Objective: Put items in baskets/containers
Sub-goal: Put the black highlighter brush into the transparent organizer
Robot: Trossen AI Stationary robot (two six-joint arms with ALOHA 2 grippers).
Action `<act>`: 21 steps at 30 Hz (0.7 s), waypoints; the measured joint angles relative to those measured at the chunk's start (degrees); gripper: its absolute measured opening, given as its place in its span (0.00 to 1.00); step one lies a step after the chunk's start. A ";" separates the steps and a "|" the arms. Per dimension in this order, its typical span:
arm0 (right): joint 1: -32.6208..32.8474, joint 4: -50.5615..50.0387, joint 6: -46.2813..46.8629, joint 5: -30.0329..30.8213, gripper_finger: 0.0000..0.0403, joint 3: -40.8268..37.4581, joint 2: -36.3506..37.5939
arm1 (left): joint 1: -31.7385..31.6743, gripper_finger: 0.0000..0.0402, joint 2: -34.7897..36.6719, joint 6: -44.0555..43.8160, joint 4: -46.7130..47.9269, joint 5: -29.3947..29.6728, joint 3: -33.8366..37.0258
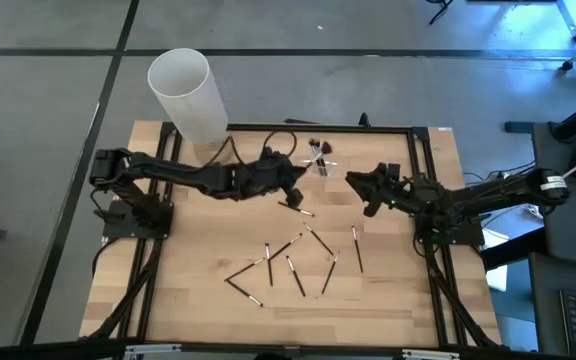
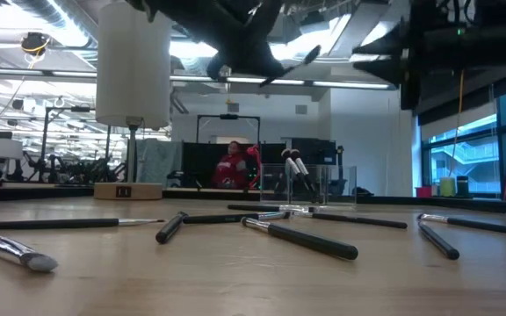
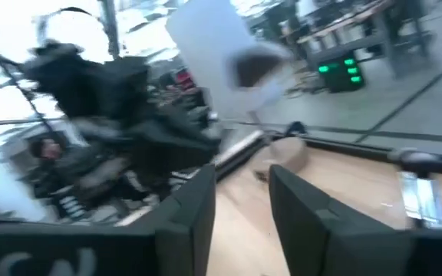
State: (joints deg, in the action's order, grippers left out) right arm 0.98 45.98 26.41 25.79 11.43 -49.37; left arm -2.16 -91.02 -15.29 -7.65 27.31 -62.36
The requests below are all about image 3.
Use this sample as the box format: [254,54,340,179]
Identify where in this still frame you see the black frame-mounted bracket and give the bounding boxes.
[283,121,308,138]

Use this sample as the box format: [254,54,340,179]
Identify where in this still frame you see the wooden workbench grey legs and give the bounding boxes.
[295,0,435,80]

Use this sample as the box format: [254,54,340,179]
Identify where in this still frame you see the black aluminium table frame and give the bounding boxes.
[211,128,442,179]

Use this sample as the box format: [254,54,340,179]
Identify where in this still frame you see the black computer green lights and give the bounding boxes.
[316,52,366,94]

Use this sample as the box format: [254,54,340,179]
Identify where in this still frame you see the black frame-mounted knob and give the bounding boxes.
[387,147,439,174]

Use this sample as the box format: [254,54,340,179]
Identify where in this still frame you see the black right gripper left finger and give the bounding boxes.
[0,164,217,276]

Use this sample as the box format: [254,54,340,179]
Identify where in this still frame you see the clear acrylic brush holder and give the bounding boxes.
[396,170,442,230]

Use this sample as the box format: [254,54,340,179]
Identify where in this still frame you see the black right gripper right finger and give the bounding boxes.
[269,164,442,276]

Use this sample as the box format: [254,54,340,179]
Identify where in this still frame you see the person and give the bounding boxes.
[28,133,68,169]

